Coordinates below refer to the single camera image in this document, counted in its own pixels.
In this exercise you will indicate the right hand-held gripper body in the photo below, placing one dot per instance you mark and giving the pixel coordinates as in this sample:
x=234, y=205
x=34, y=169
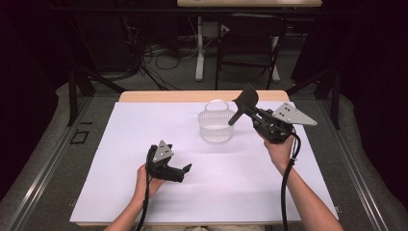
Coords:
x=275, y=126

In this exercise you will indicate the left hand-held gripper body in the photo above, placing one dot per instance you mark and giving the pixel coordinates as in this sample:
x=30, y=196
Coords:
x=160, y=168

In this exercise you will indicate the black spatula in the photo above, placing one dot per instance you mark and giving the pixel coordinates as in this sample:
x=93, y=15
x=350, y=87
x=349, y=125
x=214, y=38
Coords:
x=247, y=96

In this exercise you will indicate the white plastic basket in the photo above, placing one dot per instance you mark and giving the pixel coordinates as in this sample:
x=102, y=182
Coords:
x=215, y=134

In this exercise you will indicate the person's left hand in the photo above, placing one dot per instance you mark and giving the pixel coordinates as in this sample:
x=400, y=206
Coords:
x=144, y=186

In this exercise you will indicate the person's right hand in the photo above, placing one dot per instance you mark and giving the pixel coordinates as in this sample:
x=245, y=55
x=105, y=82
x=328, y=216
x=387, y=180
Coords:
x=280, y=154

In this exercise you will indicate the white table mat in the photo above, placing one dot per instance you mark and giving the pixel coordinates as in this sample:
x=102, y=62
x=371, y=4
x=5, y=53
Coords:
x=144, y=122

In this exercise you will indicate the black metal stand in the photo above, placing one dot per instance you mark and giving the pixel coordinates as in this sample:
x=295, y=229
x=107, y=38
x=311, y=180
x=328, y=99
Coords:
x=336, y=102
x=72, y=96

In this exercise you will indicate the wooden table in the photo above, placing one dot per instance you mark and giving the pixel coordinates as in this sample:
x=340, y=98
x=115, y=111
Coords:
x=160, y=96

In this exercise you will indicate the white-legged background desk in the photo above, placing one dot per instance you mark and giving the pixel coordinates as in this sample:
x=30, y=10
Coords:
x=200, y=57

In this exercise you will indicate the black chair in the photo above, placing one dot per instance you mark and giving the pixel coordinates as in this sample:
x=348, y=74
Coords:
x=253, y=29

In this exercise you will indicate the dark curtain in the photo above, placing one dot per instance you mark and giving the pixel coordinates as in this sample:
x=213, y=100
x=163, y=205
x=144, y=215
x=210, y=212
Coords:
x=25, y=96
x=375, y=96

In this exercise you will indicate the black metal crossbar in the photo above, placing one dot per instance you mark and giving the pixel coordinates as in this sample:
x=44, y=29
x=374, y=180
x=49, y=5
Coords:
x=128, y=10

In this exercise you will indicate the aluminium floor rail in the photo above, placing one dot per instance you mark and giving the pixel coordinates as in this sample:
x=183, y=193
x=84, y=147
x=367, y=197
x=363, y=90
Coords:
x=352, y=176
x=48, y=166

